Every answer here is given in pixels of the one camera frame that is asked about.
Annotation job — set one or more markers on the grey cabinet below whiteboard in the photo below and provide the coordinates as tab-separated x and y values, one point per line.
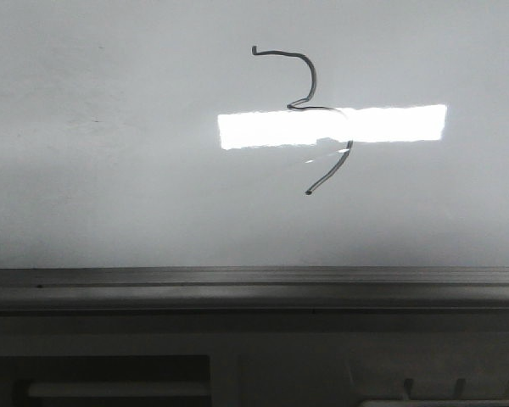
359	358

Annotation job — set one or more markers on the white whiteboard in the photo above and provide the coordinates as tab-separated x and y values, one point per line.
232	133

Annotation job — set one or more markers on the grey aluminium whiteboard tray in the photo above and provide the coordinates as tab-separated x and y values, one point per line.
253	288

